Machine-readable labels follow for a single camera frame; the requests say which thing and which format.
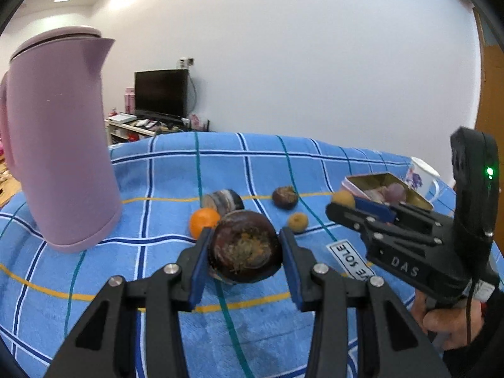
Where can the small dark brown fruit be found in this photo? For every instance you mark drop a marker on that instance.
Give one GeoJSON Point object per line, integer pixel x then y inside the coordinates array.
{"type": "Point", "coordinates": [284, 197]}

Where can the person's right hand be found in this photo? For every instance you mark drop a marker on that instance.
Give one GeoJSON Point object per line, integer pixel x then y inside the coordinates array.
{"type": "Point", "coordinates": [449, 325]}

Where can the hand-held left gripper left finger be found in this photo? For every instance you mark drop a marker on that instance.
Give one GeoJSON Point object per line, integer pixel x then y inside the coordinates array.
{"type": "Point", "coordinates": [197, 279]}

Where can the person's right forearm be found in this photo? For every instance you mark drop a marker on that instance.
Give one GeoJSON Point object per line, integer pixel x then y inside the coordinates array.
{"type": "Point", "coordinates": [480, 358]}

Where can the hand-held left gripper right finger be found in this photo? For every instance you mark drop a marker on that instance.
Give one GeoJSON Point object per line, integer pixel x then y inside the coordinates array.
{"type": "Point", "coordinates": [294, 279]}

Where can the pink electric kettle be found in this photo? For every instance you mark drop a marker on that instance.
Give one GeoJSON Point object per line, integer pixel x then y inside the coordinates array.
{"type": "Point", "coordinates": [59, 145]}

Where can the round purple fruit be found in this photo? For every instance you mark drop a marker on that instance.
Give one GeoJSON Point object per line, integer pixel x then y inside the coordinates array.
{"type": "Point", "coordinates": [394, 193]}

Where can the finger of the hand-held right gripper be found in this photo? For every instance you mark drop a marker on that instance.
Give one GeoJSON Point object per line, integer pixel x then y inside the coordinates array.
{"type": "Point", "coordinates": [378, 210]}
{"type": "Point", "coordinates": [354, 218]}

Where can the blue checkered blanket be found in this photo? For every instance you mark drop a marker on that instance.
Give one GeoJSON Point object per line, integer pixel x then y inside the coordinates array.
{"type": "Point", "coordinates": [157, 189]}

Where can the dark brown mangosteen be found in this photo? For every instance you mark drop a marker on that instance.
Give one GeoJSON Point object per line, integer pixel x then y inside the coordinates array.
{"type": "Point", "coordinates": [244, 244]}

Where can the white television stand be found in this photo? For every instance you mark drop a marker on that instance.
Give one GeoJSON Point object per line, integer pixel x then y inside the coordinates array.
{"type": "Point", "coordinates": [122, 130]}

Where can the black television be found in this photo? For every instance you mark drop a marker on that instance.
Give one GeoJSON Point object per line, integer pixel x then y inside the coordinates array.
{"type": "Point", "coordinates": [160, 92]}

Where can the wall power socket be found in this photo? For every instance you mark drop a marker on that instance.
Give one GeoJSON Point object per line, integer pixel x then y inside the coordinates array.
{"type": "Point", "coordinates": [186, 62]}

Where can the small brown longan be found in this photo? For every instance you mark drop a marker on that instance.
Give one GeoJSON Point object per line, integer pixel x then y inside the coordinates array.
{"type": "Point", "coordinates": [297, 221]}
{"type": "Point", "coordinates": [343, 199]}

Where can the pink rectangular tin box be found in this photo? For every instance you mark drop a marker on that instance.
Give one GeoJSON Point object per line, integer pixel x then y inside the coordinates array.
{"type": "Point", "coordinates": [368, 183]}

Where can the dried grey fruit husk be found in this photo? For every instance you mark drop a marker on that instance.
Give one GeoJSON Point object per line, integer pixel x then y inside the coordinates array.
{"type": "Point", "coordinates": [373, 196]}

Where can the white printed mug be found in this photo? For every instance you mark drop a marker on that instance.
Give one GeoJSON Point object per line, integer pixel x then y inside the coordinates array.
{"type": "Point", "coordinates": [419, 177]}

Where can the pink bottle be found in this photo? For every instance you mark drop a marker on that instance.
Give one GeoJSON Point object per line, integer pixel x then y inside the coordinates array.
{"type": "Point", "coordinates": [129, 100]}

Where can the white flat box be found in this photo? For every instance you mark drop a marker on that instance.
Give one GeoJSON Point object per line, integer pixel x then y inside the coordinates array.
{"type": "Point", "coordinates": [122, 118]}

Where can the brown wooden door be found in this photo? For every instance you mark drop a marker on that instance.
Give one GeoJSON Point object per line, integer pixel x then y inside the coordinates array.
{"type": "Point", "coordinates": [492, 86]}

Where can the orange tangerine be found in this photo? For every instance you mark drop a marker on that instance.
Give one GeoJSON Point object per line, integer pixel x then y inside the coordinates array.
{"type": "Point", "coordinates": [201, 222]}

